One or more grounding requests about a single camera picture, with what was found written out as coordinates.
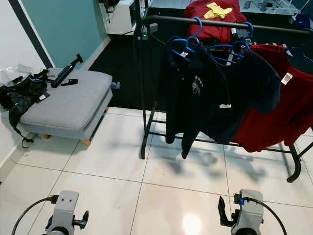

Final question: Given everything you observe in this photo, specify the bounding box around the plain navy shirt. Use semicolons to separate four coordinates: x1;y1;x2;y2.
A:
201;47;282;145

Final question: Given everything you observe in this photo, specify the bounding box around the red shirt with yellow print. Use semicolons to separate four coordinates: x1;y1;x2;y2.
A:
185;0;247;45

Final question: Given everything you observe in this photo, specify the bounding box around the grey cushioned ottoman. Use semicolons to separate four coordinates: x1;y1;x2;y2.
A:
20;69;114;146

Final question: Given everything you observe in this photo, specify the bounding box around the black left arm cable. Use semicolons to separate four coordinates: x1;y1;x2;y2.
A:
11;195;59;235

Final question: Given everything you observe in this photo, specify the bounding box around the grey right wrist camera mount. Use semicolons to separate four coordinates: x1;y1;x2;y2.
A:
231;189;265;235

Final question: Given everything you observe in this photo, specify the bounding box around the dark blue shirt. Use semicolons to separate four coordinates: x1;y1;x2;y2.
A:
284;44;313;76

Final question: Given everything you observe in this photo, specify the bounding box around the black metal clothes rack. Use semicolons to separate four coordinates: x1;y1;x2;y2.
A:
137;0;313;184

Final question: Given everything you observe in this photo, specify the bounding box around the small blue bag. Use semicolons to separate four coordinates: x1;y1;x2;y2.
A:
293;14;311;27

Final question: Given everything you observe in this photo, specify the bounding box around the white cabinet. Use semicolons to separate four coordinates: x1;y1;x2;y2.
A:
105;0;140;36

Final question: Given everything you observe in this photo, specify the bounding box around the red shirt with white tag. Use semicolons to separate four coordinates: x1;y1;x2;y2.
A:
231;44;313;153

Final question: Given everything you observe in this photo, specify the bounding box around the clear plastic bag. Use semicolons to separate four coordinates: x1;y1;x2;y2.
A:
0;64;30;81

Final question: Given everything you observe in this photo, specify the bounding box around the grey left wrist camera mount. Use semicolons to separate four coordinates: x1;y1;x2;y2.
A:
51;191;80;235

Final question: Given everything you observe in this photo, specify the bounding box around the black stick-shaped device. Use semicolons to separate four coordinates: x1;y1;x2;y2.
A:
50;53;84;89

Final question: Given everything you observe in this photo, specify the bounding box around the black strapped bag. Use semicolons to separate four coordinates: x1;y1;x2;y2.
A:
0;71;52;149

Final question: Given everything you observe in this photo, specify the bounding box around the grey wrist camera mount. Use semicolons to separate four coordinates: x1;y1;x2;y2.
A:
231;189;265;235
51;191;80;235

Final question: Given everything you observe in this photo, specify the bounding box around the blue plastic hanger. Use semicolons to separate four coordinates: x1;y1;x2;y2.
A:
169;17;204;63
208;22;255;64

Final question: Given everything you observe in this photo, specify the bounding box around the navy polo shirt white emblem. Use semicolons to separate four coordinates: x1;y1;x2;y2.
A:
156;37;233;160

